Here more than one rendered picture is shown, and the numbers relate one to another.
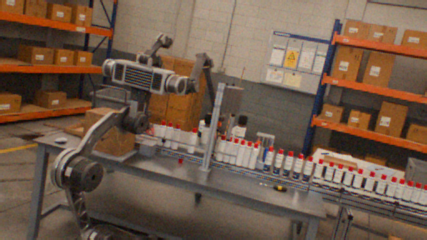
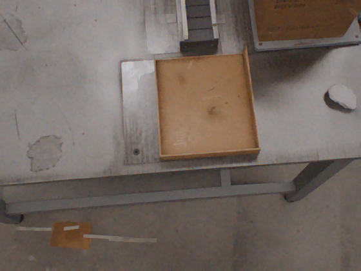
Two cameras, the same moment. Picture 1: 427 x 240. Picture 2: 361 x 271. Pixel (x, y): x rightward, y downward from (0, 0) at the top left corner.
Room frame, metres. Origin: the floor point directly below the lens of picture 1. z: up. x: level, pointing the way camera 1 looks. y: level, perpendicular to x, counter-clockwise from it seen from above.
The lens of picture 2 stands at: (3.22, 1.45, 1.97)
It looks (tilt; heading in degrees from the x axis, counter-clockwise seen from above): 70 degrees down; 257
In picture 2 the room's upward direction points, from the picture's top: 1 degrees counter-clockwise
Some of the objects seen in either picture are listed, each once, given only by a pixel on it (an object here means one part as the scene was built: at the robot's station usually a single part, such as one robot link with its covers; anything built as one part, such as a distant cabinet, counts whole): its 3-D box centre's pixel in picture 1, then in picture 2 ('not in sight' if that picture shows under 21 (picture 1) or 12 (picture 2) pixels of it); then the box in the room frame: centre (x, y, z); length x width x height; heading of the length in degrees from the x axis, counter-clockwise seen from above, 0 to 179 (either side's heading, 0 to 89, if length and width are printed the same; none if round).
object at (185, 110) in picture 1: (168, 95); not in sight; (6.82, 0.93, 0.70); 1.20 x 0.82 x 1.39; 75
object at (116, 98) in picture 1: (116, 116); not in sight; (5.35, 1.41, 0.48); 0.89 x 0.63 x 0.96; 178
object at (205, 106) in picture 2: (89, 131); (204, 102); (3.05, 1.01, 0.85); 0.30 x 0.26 x 0.04; 80
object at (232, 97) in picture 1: (228, 99); not in sight; (2.78, -0.07, 1.38); 0.17 x 0.10 x 0.19; 135
